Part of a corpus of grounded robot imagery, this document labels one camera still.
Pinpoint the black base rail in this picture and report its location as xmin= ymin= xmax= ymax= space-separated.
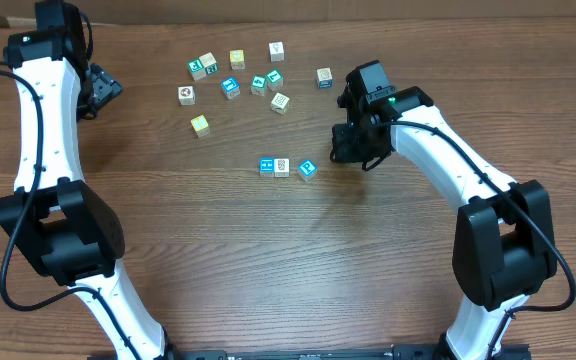
xmin=87 ymin=343 xmax=449 ymax=360

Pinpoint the yellow block lower left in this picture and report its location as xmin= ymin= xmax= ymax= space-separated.
xmin=191 ymin=115 xmax=210 ymax=138

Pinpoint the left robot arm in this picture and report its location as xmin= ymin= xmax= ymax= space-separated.
xmin=0 ymin=1 xmax=177 ymax=359

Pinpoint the green number four block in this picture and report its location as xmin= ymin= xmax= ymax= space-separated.
xmin=251 ymin=75 xmax=267 ymax=96

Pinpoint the blue letter P block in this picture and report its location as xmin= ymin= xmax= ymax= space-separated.
xmin=297 ymin=160 xmax=318 ymax=182

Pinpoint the white block top right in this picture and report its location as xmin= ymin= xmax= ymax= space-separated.
xmin=269 ymin=42 xmax=285 ymax=62

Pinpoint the white block blue side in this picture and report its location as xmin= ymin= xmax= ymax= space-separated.
xmin=316 ymin=68 xmax=333 ymax=89

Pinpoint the green letter block far left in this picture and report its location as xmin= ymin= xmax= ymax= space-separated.
xmin=187 ymin=58 xmax=207 ymax=81

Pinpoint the blue picture block left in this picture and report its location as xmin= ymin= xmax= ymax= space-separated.
xmin=221 ymin=77 xmax=241 ymax=100

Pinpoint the cardboard panel at back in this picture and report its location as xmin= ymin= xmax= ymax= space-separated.
xmin=0 ymin=0 xmax=576 ymax=29

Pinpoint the white block dark green side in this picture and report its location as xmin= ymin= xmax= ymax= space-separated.
xmin=199 ymin=52 xmax=219 ymax=75

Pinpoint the blue arrows block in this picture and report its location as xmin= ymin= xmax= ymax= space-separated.
xmin=259 ymin=158 xmax=275 ymax=177

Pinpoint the white block red circle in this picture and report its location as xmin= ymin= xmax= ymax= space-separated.
xmin=177 ymin=86 xmax=196 ymax=106

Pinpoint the yellow block top row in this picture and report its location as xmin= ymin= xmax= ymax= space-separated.
xmin=229 ymin=49 xmax=245 ymax=70

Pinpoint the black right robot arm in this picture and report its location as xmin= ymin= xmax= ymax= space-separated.
xmin=330 ymin=60 xmax=558 ymax=359

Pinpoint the green letter L block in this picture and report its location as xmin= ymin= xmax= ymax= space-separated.
xmin=266 ymin=68 xmax=284 ymax=92

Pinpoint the white patterned block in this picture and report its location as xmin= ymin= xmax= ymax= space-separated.
xmin=273 ymin=158 xmax=290 ymax=178
xmin=271 ymin=92 xmax=290 ymax=115

